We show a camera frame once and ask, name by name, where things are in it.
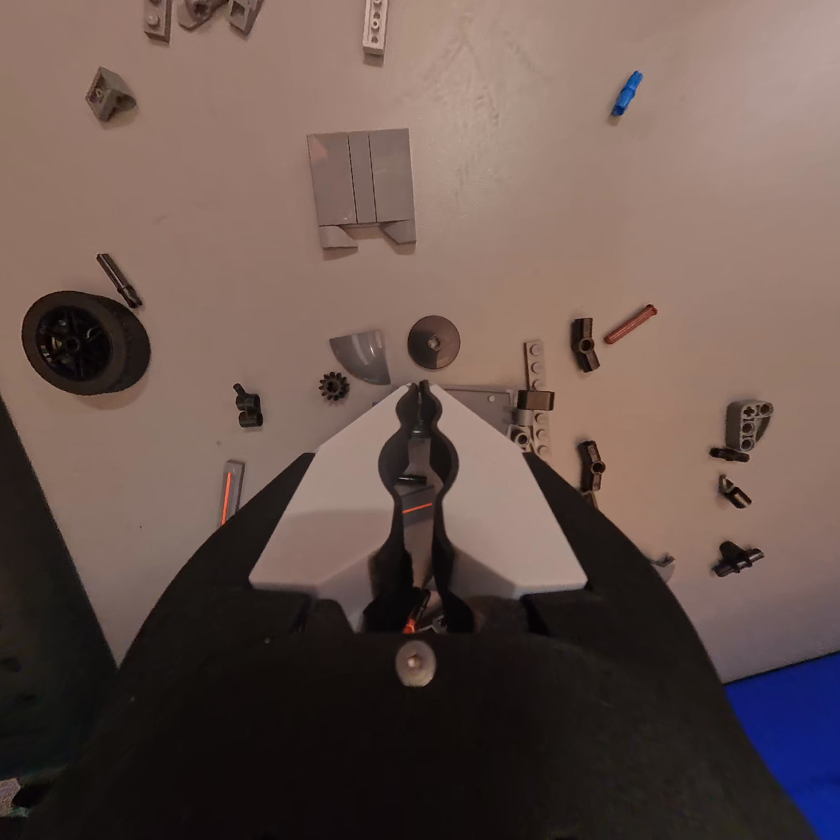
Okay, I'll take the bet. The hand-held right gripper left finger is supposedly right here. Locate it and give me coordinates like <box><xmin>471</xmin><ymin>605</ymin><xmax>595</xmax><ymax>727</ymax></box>
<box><xmin>248</xmin><ymin>382</ymin><xmax>424</xmax><ymax>634</ymax></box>

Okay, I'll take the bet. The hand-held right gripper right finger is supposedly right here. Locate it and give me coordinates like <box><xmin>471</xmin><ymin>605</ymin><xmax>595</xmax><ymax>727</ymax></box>
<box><xmin>422</xmin><ymin>381</ymin><xmax>588</xmax><ymax>634</ymax></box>

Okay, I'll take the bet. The black angled lego connector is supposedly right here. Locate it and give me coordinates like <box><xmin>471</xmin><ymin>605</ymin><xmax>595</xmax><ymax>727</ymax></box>
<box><xmin>570</xmin><ymin>317</ymin><xmax>601</xmax><ymax>374</ymax></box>
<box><xmin>577</xmin><ymin>440</ymin><xmax>606</xmax><ymax>494</ymax></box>

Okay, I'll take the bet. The long grey lego plate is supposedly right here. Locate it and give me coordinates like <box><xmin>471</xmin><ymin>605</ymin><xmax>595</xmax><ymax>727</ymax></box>
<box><xmin>522</xmin><ymin>339</ymin><xmax>553</xmax><ymax>462</ymax></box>

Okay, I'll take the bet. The grey curved lego slope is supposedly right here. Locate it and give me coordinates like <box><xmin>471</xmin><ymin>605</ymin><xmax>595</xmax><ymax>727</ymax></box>
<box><xmin>329</xmin><ymin>329</ymin><xmax>392</xmax><ymax>386</ymax></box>

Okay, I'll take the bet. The dark round lego dish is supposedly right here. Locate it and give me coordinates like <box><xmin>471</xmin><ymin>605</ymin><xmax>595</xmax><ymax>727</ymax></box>
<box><xmin>407</xmin><ymin>315</ymin><xmax>462</xmax><ymax>371</ymax></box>

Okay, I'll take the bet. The brown lego axle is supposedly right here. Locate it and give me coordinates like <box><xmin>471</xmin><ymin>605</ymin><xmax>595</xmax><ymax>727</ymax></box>
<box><xmin>603</xmin><ymin>304</ymin><xmax>658</xmax><ymax>346</ymax></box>

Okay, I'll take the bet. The black lego cross connector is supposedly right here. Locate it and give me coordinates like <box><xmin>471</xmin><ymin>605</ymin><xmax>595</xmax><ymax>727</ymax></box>
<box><xmin>713</xmin><ymin>541</ymin><xmax>766</xmax><ymax>579</ymax></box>

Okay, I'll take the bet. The grey lego liftarm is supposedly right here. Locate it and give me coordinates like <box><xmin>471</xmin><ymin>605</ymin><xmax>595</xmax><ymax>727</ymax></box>
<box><xmin>725</xmin><ymin>399</ymin><xmax>774</xmax><ymax>453</ymax></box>

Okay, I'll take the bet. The black lego wheel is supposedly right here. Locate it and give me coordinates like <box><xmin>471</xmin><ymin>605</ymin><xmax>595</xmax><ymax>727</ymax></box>
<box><xmin>21</xmin><ymin>290</ymin><xmax>152</xmax><ymax>396</ymax></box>

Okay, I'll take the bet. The black lego axle connector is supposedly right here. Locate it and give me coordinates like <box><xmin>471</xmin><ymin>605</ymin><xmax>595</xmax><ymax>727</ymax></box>
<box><xmin>96</xmin><ymin>253</ymin><xmax>144</xmax><ymax>310</ymax></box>

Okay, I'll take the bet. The grey lego panel assembly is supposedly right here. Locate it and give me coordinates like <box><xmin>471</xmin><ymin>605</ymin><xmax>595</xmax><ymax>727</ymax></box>
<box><xmin>306</xmin><ymin>128</ymin><xmax>418</xmax><ymax>250</ymax></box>

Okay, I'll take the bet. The blue lego pin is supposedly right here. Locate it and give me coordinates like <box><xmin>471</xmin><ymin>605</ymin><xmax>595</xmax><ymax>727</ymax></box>
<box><xmin>611</xmin><ymin>70</ymin><xmax>644</xmax><ymax>118</ymax></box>

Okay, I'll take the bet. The grey lego slope brick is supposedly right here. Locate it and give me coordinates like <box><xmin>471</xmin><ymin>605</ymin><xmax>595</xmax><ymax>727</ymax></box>
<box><xmin>84</xmin><ymin>66</ymin><xmax>138</xmax><ymax>123</ymax></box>

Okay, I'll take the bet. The grey tile with orange stripe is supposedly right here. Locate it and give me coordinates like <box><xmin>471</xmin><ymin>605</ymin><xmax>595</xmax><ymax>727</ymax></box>
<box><xmin>220</xmin><ymin>460</ymin><xmax>246</xmax><ymax>527</ymax></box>

